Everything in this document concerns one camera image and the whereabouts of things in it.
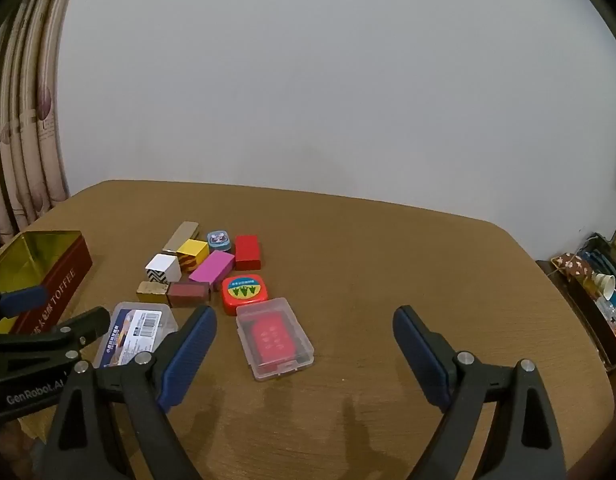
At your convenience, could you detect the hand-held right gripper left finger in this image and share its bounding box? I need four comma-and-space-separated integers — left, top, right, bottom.
45, 304, 219, 480

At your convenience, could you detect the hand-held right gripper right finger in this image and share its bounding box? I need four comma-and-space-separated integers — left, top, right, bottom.
393, 305, 568, 480

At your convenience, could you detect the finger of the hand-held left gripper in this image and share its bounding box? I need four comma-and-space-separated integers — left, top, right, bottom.
0, 286, 47, 322
0, 306, 112, 367

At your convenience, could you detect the red tin box gold inside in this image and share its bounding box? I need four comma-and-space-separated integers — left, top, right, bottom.
0, 230, 94, 334

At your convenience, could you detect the clear plastic box white label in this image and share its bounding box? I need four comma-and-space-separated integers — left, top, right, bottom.
93, 302, 179, 369

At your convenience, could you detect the maroon wooden block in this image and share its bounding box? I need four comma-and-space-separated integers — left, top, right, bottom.
167, 281, 211, 308

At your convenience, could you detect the small gold wooden block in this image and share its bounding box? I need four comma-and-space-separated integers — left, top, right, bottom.
136, 281, 170, 304

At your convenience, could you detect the red square tape measure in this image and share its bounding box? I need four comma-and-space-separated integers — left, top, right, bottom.
221, 275, 267, 309

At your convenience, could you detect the clear plastic box red card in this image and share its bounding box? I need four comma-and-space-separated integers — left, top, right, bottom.
236, 297, 315, 383

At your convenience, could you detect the pink wooden block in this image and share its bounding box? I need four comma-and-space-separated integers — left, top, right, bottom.
189, 250, 235, 286

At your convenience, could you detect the white zigzag wooden block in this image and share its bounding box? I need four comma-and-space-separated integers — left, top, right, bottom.
145, 254, 181, 283

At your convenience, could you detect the red wooden block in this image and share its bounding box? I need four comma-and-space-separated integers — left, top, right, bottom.
235, 234, 263, 271

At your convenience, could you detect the yellow striped wooden block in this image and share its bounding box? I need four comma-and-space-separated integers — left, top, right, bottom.
176, 239, 210, 273

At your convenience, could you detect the beige patterned curtain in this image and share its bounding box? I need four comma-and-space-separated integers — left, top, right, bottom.
0, 0, 84, 256

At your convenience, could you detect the dark cluttered side shelf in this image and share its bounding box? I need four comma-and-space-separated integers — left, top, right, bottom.
536, 232, 616, 372

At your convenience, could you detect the brown spotted cloth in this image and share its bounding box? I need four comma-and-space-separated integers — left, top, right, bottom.
552, 253, 594, 279

